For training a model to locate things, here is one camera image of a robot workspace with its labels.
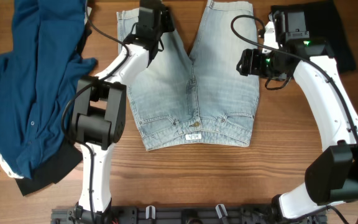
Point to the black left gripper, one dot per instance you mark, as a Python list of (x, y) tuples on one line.
[(168, 23)]

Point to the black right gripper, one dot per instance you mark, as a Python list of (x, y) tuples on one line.
[(245, 62)]

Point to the light blue denim shorts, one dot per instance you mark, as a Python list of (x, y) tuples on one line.
[(199, 96)]

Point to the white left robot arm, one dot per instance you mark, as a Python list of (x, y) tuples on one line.
[(99, 109)]

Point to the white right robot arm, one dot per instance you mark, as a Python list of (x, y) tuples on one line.
[(290, 53)]

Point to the folded black shorts white stripes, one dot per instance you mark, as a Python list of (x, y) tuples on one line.
[(323, 20)]

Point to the dark blue shirt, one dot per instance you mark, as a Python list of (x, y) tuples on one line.
[(38, 78)]

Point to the black garment under pile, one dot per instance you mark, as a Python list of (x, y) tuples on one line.
[(52, 170)]

